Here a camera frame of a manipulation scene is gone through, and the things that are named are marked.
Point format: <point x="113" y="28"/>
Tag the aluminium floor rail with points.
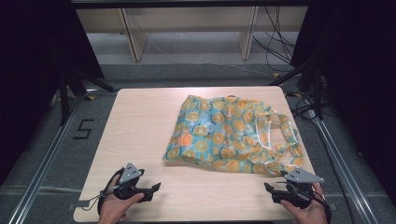
<point x="342" y="168"/>
<point x="46" y="158"/>

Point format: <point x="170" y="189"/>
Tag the dark curtain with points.
<point x="34" y="62"/>
<point x="358" y="77"/>

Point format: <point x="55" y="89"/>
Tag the person's left hand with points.
<point x="115" y="208"/>

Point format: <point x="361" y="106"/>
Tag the black metal stand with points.
<point x="65" y="96"/>
<point x="317" y="87"/>

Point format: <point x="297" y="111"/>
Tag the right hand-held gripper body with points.
<point x="300" y="176"/>

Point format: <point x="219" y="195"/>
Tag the light wooden shelf unit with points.
<point x="186" y="28"/>

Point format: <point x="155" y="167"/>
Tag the person's right hand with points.
<point x="308" y="213"/>

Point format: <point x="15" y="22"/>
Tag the orange print plastic bag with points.
<point x="230" y="133"/>

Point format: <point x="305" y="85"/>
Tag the small grey round disc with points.
<point x="232" y="96"/>

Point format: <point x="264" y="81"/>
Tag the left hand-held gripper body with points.
<point x="130" y="173"/>

